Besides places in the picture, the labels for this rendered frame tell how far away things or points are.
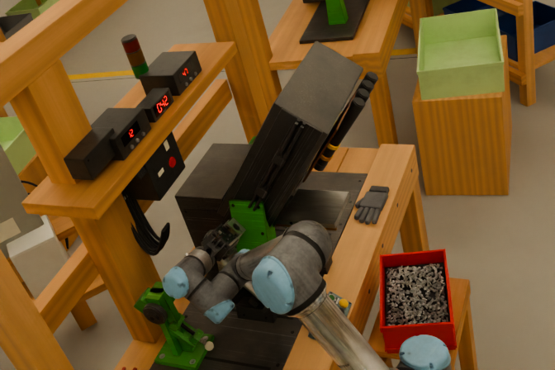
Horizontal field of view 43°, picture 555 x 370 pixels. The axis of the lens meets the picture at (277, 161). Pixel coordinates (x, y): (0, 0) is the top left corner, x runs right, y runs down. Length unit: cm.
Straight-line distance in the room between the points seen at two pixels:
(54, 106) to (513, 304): 227
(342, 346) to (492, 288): 194
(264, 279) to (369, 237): 97
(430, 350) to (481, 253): 193
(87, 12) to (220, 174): 69
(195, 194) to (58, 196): 51
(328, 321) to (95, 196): 71
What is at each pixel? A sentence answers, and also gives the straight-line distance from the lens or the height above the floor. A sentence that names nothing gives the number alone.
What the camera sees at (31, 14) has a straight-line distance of 761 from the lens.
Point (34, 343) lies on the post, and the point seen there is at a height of 130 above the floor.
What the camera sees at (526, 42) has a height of 45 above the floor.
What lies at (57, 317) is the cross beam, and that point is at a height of 121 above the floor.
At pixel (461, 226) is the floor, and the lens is 381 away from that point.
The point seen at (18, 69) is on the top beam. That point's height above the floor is 190.
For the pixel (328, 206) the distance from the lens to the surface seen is 226.
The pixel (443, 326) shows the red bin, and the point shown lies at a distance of 214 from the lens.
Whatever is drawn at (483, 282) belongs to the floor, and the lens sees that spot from 352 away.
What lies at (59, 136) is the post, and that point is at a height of 169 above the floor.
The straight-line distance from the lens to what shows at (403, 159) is 278.
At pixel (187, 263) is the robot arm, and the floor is 131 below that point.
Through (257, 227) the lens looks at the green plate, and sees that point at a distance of 215.
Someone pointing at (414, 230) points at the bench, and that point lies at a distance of 303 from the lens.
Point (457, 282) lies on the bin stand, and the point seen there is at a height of 80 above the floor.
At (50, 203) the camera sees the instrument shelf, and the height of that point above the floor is 154.
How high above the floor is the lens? 252
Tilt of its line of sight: 34 degrees down
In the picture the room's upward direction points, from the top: 16 degrees counter-clockwise
